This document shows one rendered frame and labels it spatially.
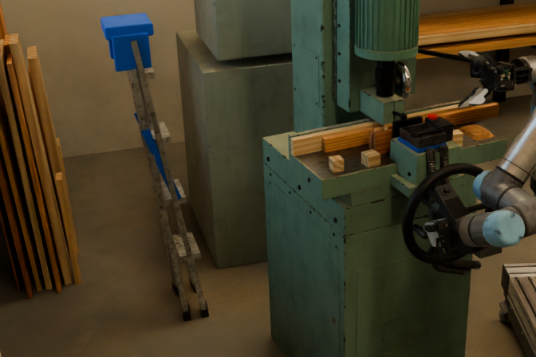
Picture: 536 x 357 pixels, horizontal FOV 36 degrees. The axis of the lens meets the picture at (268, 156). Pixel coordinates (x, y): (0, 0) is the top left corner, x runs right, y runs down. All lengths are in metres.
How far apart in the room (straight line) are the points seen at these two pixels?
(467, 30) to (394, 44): 2.44
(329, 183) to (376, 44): 0.40
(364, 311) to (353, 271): 0.15
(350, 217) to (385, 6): 0.58
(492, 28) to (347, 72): 2.40
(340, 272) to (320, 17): 0.74
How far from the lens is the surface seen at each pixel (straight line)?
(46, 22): 4.53
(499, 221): 1.78
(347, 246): 2.30
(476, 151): 2.41
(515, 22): 4.81
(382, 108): 2.33
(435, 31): 4.58
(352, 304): 2.41
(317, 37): 2.46
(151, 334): 3.18
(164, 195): 3.02
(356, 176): 2.22
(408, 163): 2.21
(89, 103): 4.67
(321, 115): 2.52
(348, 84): 2.41
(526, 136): 1.95
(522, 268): 3.14
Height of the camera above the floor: 1.84
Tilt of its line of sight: 24 degrees down
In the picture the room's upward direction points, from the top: 2 degrees counter-clockwise
